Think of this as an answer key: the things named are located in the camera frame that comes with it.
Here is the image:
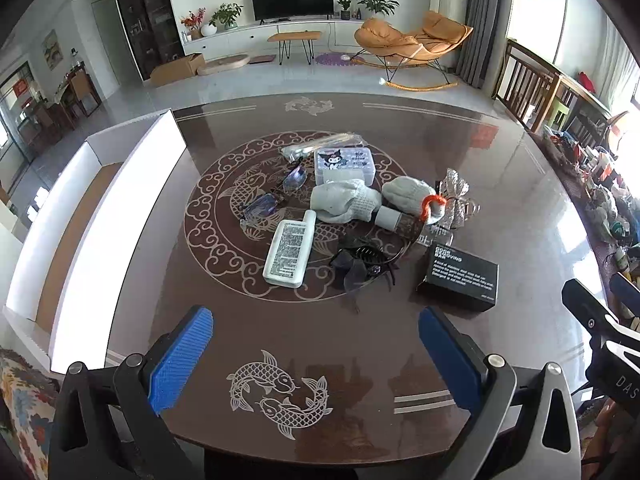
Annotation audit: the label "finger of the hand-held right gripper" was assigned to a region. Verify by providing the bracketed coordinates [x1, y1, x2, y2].
[561, 279, 624, 335]
[609, 271, 640, 329]

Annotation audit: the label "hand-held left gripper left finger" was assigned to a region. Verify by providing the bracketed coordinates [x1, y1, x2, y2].
[47, 305, 215, 480]

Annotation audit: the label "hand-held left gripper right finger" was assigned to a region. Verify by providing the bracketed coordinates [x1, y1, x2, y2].
[357, 306, 586, 480]

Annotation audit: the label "black printed box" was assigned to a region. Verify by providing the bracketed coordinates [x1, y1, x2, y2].
[416, 245, 500, 312]

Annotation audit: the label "white bottle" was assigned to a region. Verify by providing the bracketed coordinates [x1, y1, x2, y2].
[262, 209, 317, 288]

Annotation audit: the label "white cardboard box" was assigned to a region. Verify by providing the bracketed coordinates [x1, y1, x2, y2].
[0, 109, 188, 376]

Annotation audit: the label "white knit glove orange cuff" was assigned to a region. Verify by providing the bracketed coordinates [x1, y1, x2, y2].
[382, 176, 448, 226]

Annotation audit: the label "rhinestone hair bow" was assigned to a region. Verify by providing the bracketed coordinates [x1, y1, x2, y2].
[422, 167, 473, 246]

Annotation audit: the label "eyeglasses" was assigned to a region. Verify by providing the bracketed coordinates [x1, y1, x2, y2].
[240, 160, 310, 228]

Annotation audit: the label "clear plastic box cartoon print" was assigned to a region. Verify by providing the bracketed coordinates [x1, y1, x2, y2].
[315, 147, 377, 187]

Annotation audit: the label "pile of cluttered household goods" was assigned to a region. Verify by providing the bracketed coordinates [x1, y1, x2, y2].
[542, 110, 640, 281]

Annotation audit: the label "wooden slatted chair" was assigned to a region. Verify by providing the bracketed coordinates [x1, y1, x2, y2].
[492, 39, 561, 131]

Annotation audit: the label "dining table with chairs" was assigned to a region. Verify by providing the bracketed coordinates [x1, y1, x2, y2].
[30, 62, 103, 131]

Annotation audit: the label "brown cardboard box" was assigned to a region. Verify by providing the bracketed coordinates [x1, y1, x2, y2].
[150, 52, 207, 87]

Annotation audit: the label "oval beige scratcher board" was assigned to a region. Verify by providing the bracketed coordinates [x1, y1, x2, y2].
[199, 52, 251, 76]

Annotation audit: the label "grey curtain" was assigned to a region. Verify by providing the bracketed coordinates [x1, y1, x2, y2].
[455, 0, 510, 88]

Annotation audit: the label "purple round mat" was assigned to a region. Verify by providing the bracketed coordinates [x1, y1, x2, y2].
[315, 51, 357, 67]

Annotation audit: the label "orange rocking chair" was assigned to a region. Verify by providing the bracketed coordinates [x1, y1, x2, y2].
[354, 10, 474, 92]

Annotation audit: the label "white interior door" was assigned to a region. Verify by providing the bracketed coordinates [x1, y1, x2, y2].
[91, 0, 123, 103]

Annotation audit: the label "white television cabinet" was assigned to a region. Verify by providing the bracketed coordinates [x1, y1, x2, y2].
[182, 19, 381, 63]

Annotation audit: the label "red flower bouquet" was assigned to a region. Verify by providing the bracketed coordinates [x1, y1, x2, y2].
[180, 8, 207, 40]

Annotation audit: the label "wooden bench hairpin legs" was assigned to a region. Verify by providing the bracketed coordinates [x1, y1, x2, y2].
[267, 31, 322, 65]

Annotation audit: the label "dark glass display cabinet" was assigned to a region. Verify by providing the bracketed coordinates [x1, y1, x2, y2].
[110, 0, 186, 82]

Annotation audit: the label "green potted plant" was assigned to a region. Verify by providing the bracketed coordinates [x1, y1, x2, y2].
[209, 2, 244, 30]

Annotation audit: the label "large leafy potted plant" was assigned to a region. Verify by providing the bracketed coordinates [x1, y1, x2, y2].
[356, 0, 400, 18]

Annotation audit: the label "black television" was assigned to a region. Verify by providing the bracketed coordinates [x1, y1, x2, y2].
[250, 0, 335, 23]

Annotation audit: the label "framed wall painting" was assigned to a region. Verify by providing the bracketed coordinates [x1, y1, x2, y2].
[41, 30, 63, 71]

